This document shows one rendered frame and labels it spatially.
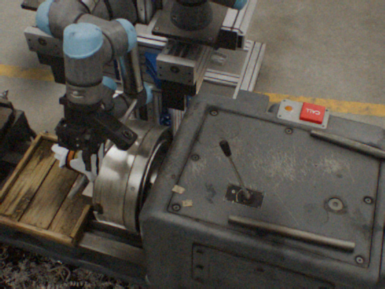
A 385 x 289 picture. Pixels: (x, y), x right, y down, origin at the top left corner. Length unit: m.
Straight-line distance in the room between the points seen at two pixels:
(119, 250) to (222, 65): 1.72
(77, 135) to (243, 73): 1.98
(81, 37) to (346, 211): 0.71
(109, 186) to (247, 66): 1.88
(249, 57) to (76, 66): 2.18
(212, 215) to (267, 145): 0.26
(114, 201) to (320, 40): 2.58
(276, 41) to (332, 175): 2.38
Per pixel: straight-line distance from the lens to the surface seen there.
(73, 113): 1.11
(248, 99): 1.41
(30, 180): 1.75
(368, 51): 3.67
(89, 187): 1.41
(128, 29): 1.12
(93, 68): 1.02
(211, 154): 1.27
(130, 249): 1.58
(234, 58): 3.11
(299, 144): 1.32
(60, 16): 1.16
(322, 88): 3.31
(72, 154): 1.49
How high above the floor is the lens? 2.27
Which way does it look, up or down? 52 degrees down
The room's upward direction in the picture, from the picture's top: 1 degrees clockwise
